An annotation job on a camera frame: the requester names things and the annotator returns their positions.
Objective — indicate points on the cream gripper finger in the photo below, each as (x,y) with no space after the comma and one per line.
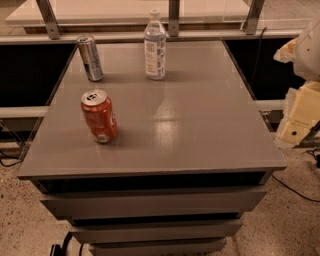
(301,114)
(287,52)

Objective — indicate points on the red coke can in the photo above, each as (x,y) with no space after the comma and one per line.
(97,110)

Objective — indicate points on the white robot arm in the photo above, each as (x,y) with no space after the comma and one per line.
(306,63)

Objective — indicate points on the silver energy drink can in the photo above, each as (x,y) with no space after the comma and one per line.
(90,57)

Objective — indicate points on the grey drawer cabinet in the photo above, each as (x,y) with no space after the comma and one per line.
(192,155)

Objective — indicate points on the clear plastic water bottle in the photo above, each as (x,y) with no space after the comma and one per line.
(155,47)

